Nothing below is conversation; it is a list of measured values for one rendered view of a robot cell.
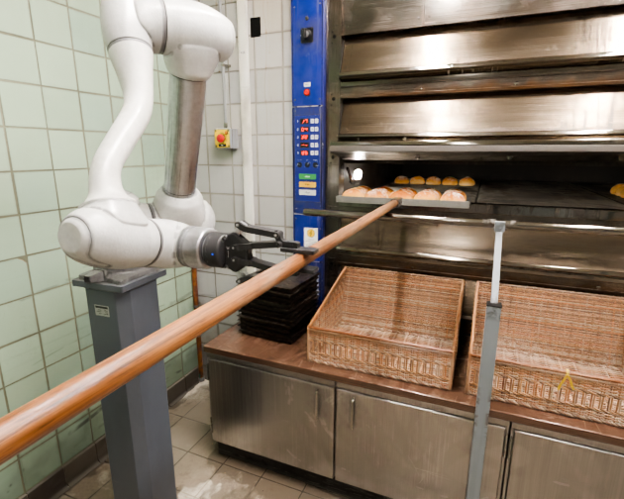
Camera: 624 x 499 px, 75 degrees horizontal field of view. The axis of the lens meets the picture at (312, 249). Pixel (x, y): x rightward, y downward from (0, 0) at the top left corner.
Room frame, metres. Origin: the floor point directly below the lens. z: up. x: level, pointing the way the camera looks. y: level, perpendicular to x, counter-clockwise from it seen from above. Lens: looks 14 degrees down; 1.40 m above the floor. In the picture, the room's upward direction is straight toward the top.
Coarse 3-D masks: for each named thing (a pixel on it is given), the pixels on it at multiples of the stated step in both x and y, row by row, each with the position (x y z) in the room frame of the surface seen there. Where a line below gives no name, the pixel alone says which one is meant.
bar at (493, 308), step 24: (336, 216) 1.56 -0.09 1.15; (360, 216) 1.52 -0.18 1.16; (384, 216) 1.49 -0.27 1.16; (408, 216) 1.46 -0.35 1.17; (432, 216) 1.43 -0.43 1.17; (480, 360) 1.14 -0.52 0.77; (480, 384) 1.13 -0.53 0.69; (480, 408) 1.13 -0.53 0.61; (480, 432) 1.13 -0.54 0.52; (480, 456) 1.13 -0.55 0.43; (480, 480) 1.12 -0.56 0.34
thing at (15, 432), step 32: (352, 224) 1.06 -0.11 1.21; (256, 288) 0.57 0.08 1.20; (192, 320) 0.45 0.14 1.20; (128, 352) 0.36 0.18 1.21; (160, 352) 0.39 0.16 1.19; (64, 384) 0.31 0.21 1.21; (96, 384) 0.32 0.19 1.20; (32, 416) 0.27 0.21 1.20; (64, 416) 0.29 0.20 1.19; (0, 448) 0.24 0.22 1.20
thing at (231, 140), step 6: (216, 132) 2.13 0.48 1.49; (222, 132) 2.12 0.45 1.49; (228, 132) 2.11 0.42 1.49; (234, 132) 2.14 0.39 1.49; (216, 138) 2.13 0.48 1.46; (228, 138) 2.11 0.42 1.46; (234, 138) 2.13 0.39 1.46; (216, 144) 2.14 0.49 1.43; (222, 144) 2.12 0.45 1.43; (228, 144) 2.11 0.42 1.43; (234, 144) 2.13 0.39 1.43
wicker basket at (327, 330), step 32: (352, 288) 1.86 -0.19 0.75; (384, 288) 1.81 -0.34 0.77; (448, 288) 1.71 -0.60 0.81; (320, 320) 1.59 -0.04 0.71; (352, 320) 1.82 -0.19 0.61; (384, 320) 1.77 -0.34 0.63; (416, 320) 1.71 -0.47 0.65; (448, 320) 1.67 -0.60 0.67; (320, 352) 1.46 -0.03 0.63; (352, 352) 1.53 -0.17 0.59; (384, 352) 1.36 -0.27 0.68; (416, 352) 1.32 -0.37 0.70; (448, 352) 1.27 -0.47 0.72; (448, 384) 1.27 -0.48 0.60
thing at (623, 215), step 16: (400, 208) 1.84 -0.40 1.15; (416, 208) 1.81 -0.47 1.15; (432, 208) 1.78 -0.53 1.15; (448, 208) 1.76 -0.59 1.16; (464, 208) 1.73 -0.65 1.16; (480, 208) 1.71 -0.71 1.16; (496, 208) 1.68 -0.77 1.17; (512, 208) 1.66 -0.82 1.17; (528, 208) 1.64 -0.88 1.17; (544, 208) 1.62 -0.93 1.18; (560, 208) 1.60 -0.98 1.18; (576, 208) 1.59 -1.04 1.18; (592, 208) 1.59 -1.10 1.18
